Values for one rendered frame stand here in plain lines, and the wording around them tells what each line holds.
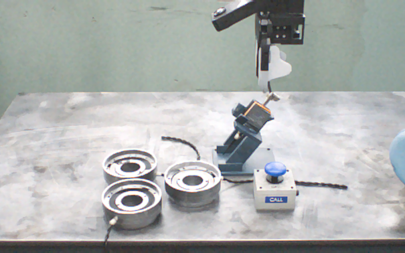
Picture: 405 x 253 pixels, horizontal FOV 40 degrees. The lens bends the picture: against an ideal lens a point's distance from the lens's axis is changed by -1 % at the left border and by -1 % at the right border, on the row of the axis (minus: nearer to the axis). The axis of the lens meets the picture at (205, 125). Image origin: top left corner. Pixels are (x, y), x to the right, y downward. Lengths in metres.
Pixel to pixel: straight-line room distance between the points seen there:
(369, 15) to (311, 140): 1.50
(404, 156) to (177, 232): 0.39
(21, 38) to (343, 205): 1.99
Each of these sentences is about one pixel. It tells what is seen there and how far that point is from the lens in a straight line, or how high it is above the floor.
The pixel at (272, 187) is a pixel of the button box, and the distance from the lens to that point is 1.02.
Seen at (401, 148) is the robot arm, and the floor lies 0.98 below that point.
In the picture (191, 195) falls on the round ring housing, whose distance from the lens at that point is 1.01.
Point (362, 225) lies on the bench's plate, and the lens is 1.03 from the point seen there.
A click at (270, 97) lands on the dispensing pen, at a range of 1.10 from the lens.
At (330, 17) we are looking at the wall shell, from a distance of 2.66.
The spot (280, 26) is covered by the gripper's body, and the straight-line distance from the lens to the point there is 1.03.
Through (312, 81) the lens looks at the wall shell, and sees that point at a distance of 2.76.
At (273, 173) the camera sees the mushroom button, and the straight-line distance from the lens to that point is 1.01.
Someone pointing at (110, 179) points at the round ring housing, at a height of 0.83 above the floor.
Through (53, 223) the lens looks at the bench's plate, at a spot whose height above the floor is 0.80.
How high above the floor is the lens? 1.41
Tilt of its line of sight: 28 degrees down
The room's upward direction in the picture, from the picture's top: straight up
